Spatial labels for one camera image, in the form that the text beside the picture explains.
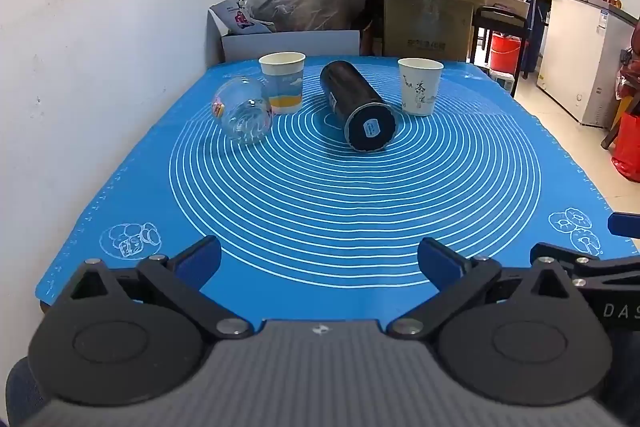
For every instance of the white plastic tub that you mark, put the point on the white plastic tub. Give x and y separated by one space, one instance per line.
501 81

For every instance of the white chest freezer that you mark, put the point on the white chest freezer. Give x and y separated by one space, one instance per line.
575 57

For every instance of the white ink-print paper cup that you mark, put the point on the white ink-print paper cup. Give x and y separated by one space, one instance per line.
419 87

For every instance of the blue silicone baking mat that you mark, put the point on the blue silicone baking mat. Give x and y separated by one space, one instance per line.
350 217

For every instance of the plain brown cardboard box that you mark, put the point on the plain brown cardboard box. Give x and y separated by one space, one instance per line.
427 24

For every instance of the dark blue cloth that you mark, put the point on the dark blue cloth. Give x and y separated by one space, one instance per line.
22 389

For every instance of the black stool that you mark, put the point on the black stool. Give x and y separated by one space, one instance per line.
500 19

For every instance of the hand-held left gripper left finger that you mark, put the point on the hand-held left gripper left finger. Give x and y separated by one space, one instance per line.
199 261

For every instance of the black tumbler cup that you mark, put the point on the black tumbler cup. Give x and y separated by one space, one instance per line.
357 107

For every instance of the red bucket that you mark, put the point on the red bucket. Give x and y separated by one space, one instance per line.
505 52

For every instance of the clear plastic cup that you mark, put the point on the clear plastic cup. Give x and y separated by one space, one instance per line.
244 111

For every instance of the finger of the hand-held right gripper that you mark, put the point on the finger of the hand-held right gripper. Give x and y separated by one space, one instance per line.
624 225
580 264

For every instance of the blue orange paper cup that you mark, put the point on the blue orange paper cup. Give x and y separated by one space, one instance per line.
284 82

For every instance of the white cardboard box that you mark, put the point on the white cardboard box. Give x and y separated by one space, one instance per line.
290 44

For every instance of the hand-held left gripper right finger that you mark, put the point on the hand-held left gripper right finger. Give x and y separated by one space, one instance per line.
440 263

